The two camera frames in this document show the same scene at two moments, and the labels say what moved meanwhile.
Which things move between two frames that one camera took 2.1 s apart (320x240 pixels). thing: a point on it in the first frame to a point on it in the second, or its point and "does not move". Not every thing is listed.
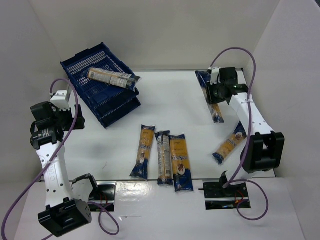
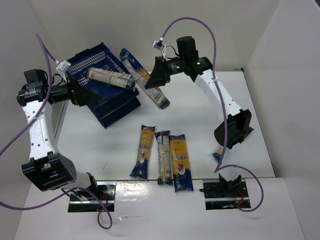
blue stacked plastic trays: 107,102 does not move
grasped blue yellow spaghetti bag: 214,109 to 141,75
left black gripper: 77,119 to 75,92
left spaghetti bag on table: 141,169 does not move
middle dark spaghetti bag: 165,158 does not move
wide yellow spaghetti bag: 182,173 does not move
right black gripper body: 210,93 to 160,70
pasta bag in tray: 127,81 does not move
